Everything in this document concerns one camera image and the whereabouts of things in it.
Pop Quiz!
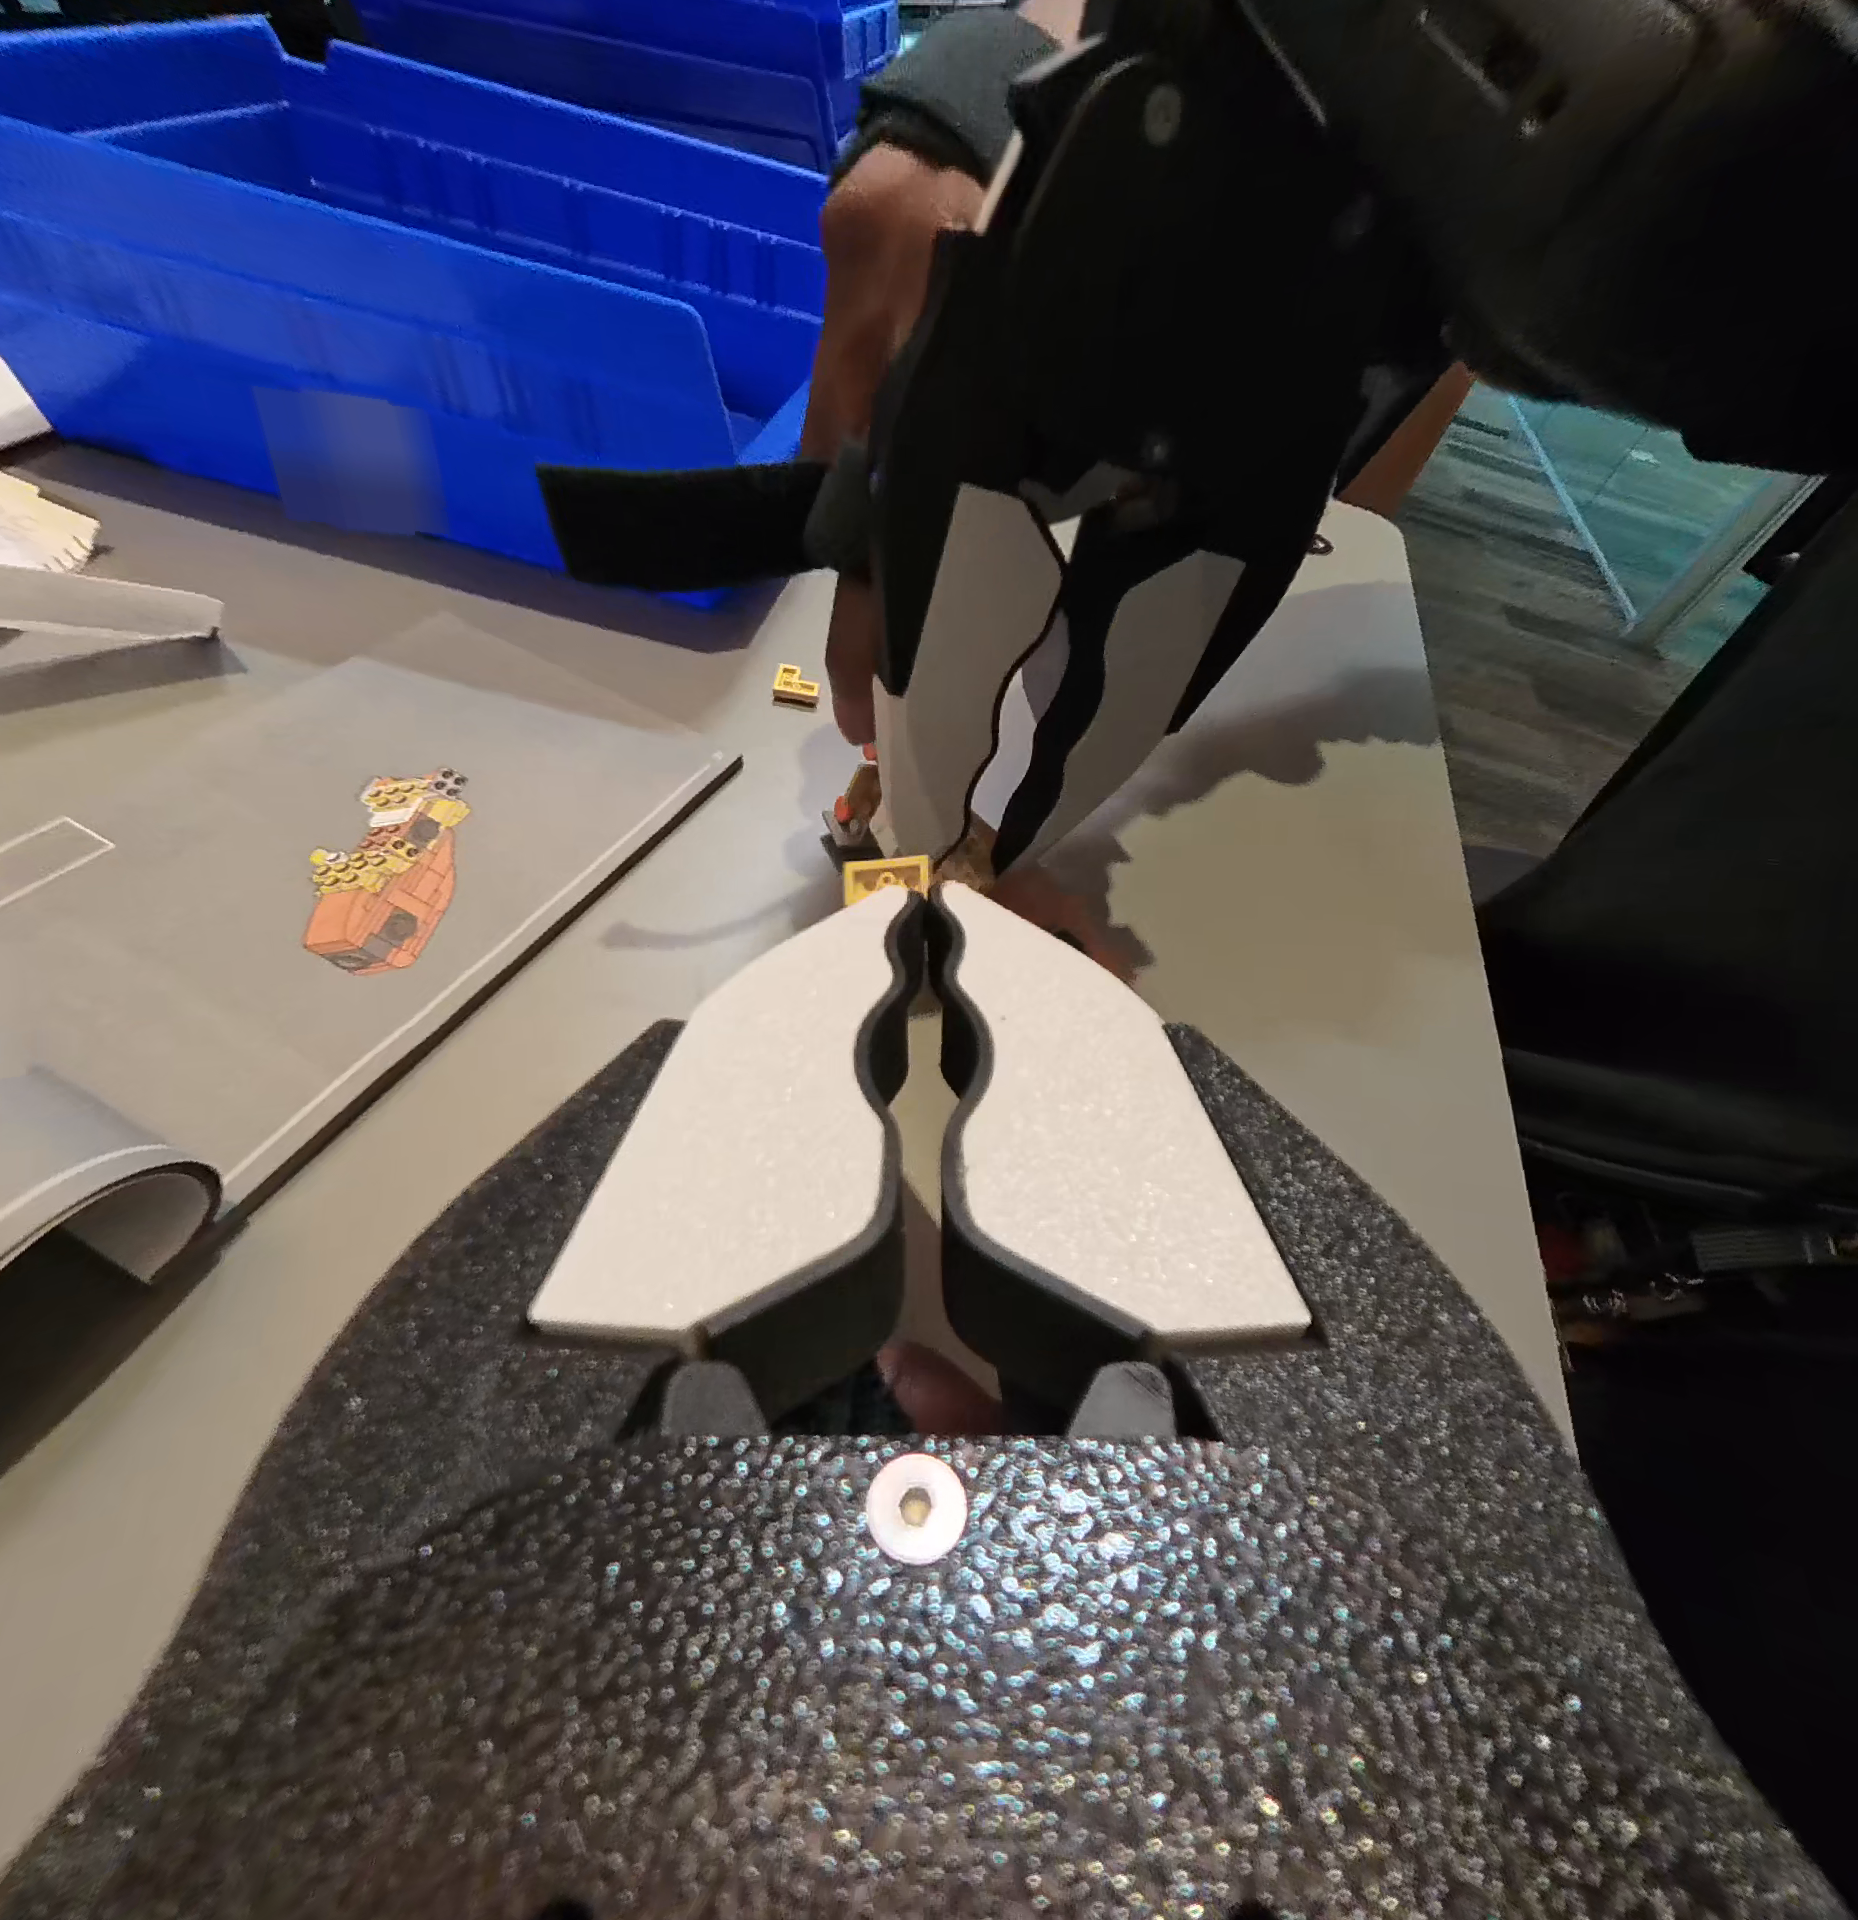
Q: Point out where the blue plastic bin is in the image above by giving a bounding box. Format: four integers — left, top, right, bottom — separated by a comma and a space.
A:
0, 10, 836, 323
0, 107, 818, 614

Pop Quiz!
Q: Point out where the stack of blue bins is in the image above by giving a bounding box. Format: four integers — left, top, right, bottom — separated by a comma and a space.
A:
350, 0, 902, 168

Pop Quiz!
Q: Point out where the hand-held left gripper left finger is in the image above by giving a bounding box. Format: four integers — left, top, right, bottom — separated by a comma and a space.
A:
528, 886, 928, 1339

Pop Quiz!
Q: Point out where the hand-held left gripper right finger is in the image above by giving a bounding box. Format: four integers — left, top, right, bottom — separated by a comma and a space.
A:
928, 882, 1315, 1352

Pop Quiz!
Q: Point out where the grey instruction booklet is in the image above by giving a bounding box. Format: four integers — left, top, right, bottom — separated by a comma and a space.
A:
0, 607, 746, 1308

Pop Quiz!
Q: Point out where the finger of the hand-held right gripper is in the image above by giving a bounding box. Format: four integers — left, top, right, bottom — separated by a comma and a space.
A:
989, 544, 1250, 881
874, 486, 1082, 874

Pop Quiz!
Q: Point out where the white paper bag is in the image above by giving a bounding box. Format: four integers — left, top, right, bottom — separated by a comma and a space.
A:
0, 557, 230, 685
0, 323, 106, 580

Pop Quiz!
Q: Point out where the brown tan brick model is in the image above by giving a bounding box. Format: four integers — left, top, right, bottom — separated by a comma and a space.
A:
821, 762, 1165, 983

